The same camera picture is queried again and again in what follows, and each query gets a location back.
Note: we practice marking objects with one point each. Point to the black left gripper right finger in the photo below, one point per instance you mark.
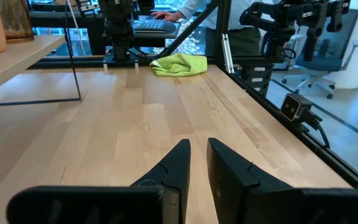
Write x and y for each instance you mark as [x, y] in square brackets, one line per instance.
[259, 202]

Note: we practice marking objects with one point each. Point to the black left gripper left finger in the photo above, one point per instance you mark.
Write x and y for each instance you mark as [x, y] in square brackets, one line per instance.
[104, 205]

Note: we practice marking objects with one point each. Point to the tall amber plastic tumbler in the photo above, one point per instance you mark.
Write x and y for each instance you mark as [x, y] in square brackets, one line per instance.
[15, 21]

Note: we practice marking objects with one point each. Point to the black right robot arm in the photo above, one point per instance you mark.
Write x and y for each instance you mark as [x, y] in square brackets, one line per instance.
[120, 31]

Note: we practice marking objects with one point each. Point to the black robot arm with labels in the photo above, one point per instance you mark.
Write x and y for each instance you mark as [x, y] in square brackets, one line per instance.
[291, 15]

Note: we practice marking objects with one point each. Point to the green microfibre cloth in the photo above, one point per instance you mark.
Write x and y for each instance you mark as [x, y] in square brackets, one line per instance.
[180, 64]

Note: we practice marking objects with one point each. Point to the grey office chair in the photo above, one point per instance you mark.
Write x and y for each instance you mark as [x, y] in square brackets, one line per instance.
[328, 56]

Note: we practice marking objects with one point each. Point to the person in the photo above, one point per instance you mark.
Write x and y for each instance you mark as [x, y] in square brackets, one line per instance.
[244, 18]

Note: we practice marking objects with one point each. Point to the black keyboard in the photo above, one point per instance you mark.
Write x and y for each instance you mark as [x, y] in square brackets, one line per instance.
[154, 26]

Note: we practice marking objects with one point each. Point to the small black table camera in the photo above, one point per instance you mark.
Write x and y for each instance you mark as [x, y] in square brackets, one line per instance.
[294, 107]

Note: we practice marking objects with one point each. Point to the silver aluminium bracket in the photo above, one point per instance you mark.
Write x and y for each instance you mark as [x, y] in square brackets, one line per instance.
[227, 53]

